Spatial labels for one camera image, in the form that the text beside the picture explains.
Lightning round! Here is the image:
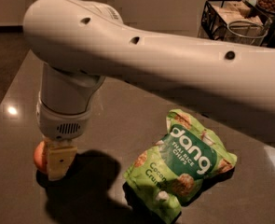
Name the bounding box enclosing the clear glass jar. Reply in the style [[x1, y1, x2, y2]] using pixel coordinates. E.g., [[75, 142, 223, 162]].
[[224, 21, 268, 46]]

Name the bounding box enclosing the red apple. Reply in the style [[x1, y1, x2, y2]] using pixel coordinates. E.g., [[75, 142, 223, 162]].
[[34, 141, 48, 175]]

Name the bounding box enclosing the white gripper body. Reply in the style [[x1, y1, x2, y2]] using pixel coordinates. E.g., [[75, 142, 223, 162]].
[[36, 64, 104, 141]]

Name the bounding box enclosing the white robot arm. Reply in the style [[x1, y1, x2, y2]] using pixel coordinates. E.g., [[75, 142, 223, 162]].
[[23, 0, 275, 147]]

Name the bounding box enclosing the black wire basket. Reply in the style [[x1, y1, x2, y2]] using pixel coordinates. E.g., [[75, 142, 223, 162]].
[[198, 0, 271, 41]]

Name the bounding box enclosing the green rice chips bag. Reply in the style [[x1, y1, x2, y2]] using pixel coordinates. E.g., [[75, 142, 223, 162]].
[[124, 109, 237, 224]]

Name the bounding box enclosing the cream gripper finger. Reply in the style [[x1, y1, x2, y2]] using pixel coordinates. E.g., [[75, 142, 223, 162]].
[[46, 140, 77, 181]]

